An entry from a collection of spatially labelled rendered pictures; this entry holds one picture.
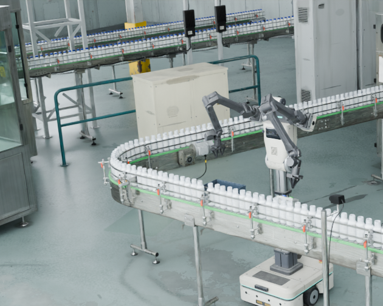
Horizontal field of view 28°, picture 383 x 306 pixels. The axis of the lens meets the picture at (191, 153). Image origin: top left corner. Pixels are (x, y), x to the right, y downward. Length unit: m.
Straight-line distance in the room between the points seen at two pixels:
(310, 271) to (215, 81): 4.19
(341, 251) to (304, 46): 6.74
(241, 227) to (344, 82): 6.53
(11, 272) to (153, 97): 3.15
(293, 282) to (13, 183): 3.43
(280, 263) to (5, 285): 2.54
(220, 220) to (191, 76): 4.31
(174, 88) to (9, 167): 2.51
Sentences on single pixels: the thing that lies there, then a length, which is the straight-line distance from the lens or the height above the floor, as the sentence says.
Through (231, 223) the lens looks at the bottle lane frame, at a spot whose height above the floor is 0.92.
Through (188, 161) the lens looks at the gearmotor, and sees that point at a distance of 7.04.
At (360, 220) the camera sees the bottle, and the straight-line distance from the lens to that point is 4.89.
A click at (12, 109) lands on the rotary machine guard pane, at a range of 8.11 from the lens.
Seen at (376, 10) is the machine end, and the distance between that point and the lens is 9.06.
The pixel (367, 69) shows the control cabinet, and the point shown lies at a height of 0.66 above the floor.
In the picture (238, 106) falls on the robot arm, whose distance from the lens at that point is 5.81.
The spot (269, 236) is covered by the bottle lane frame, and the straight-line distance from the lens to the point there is 5.33.
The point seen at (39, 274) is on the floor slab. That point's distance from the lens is 7.29.
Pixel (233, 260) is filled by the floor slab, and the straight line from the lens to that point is 7.12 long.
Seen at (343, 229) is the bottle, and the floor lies 1.06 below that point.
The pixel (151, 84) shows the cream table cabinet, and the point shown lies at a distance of 9.44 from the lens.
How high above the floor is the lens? 3.01
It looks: 17 degrees down
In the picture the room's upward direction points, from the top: 5 degrees counter-clockwise
